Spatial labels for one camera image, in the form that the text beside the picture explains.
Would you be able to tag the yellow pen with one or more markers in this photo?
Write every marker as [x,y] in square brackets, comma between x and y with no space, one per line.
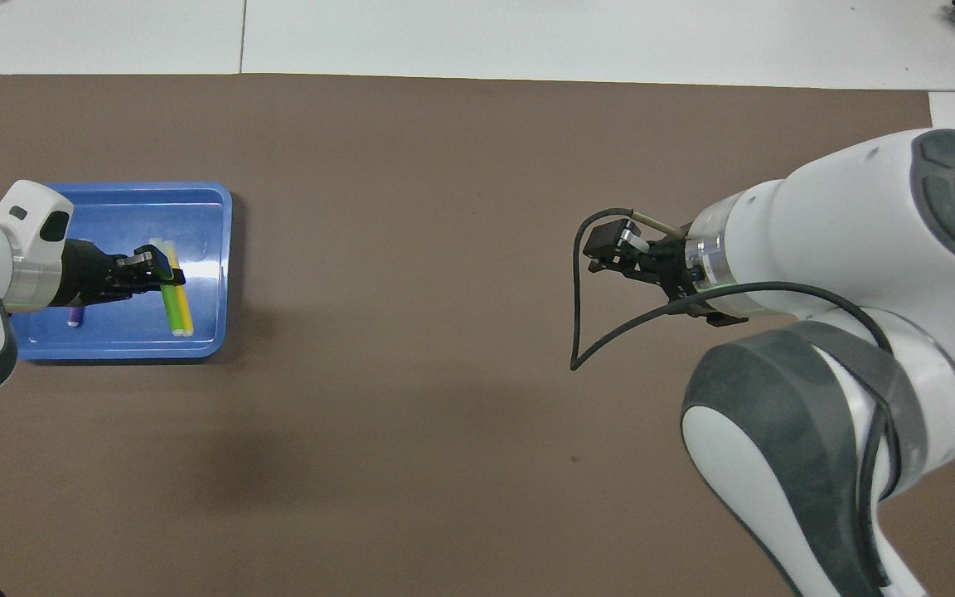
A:
[181,307]

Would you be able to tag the purple pen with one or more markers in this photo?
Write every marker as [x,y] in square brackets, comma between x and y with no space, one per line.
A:
[75,317]

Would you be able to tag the blue plastic tray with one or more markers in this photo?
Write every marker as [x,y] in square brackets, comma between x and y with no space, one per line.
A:
[204,215]

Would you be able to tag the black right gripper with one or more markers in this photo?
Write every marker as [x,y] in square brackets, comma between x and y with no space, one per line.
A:
[672,265]

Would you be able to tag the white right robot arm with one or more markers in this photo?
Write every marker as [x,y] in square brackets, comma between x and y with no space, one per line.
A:
[859,332]

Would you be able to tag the green pen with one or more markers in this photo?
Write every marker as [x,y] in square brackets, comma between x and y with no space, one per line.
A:
[171,307]

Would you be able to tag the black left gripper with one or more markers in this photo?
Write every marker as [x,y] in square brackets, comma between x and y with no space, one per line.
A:
[92,272]

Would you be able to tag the brown table mat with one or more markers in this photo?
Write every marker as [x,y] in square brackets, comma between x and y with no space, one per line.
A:
[411,414]

